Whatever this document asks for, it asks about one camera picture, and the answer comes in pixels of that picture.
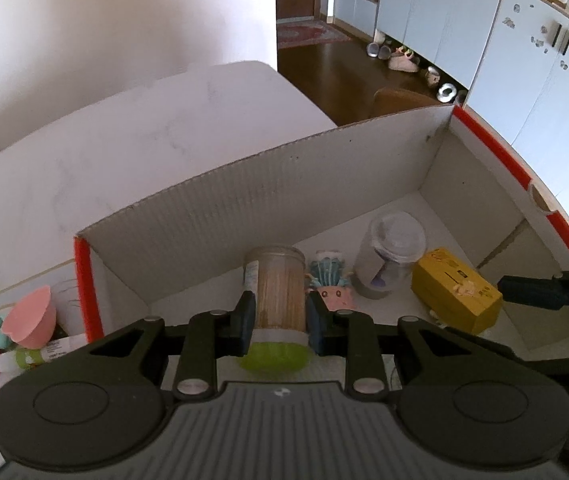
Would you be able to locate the white shoe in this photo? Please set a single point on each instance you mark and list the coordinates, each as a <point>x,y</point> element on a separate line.
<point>447,92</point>
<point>433,75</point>

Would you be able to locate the clear plastic cup with lid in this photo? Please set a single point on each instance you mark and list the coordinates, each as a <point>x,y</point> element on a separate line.
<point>389,255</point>

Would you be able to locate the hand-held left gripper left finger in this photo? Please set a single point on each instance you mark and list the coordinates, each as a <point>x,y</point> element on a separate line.
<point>246,322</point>

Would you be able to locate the white and green tube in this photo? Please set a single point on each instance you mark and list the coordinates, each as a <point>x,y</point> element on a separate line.
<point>49,352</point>

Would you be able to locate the pair of grey slippers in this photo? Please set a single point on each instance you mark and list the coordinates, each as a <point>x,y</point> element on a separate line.
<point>379,51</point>

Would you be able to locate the pair of pink shoes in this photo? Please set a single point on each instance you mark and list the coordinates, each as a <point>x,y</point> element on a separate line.
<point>404,60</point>

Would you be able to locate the red cardboard box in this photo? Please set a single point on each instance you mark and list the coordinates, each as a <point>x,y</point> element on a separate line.
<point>274,200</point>

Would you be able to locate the pink heart-shaped bowl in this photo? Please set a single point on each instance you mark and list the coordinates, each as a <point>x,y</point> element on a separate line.
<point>29,317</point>

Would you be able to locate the pink pig toy figure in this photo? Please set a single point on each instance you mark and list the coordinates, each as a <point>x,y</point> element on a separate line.
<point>334,285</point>

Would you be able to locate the teal pencil sharpener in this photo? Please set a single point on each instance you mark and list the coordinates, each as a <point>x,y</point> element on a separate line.
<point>0,335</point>

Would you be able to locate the patterned red rug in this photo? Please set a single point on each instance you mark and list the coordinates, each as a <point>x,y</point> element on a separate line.
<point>309,35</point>

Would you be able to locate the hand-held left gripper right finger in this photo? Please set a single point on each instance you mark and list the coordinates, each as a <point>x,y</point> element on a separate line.
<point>317,324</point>

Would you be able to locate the tall white cabinet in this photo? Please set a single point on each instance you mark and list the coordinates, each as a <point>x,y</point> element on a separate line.
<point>429,15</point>

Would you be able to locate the long white sideboard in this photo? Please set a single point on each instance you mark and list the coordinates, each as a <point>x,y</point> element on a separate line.
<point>539,110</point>

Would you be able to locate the yellow box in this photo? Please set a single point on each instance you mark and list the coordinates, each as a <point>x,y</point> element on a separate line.
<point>457,292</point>

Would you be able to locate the toothpick jar with green lid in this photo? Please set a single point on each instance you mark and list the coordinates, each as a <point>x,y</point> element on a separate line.
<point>277,290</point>

